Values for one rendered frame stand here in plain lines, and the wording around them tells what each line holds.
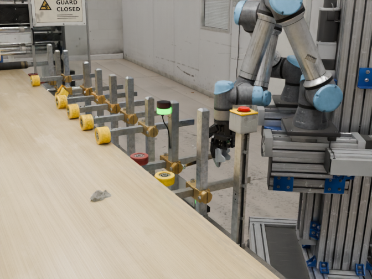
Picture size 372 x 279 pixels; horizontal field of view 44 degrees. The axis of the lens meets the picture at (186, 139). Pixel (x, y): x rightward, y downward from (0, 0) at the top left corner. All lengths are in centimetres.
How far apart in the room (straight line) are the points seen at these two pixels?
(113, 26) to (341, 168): 948
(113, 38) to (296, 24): 947
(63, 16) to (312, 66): 293
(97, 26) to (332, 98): 941
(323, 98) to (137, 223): 88
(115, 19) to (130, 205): 966
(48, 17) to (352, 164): 310
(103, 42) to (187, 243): 987
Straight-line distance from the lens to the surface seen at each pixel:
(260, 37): 194
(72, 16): 441
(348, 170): 202
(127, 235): 143
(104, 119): 247
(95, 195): 166
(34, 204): 168
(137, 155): 206
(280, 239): 284
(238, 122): 153
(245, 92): 184
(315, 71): 188
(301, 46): 185
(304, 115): 205
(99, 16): 1102
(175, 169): 205
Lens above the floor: 161
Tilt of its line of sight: 18 degrees down
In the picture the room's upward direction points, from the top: 1 degrees clockwise
